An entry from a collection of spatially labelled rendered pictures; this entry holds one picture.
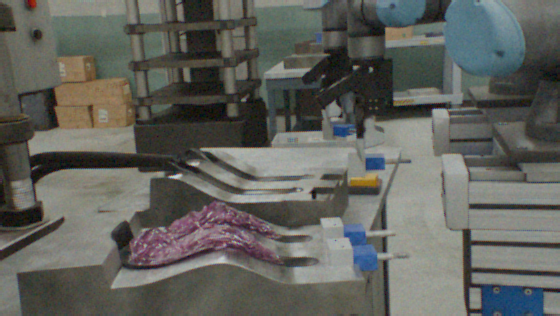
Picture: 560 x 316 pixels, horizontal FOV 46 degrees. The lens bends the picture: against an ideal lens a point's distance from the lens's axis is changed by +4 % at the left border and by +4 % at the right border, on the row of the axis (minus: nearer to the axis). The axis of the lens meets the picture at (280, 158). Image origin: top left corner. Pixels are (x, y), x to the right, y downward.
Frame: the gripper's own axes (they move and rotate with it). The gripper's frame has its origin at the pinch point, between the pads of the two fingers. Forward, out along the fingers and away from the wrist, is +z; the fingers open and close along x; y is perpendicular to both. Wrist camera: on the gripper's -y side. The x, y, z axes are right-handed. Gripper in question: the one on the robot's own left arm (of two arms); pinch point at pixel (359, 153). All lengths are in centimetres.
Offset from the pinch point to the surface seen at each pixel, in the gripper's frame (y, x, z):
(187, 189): -35.5, -10.0, 4.2
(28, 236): -76, 1, 17
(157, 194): -42.2, -9.0, 5.4
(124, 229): -41, -32, 5
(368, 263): 1.1, -37.0, 9.7
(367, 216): 1.2, 2.7, 15.1
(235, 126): -103, 370, 58
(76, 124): -340, 595, 89
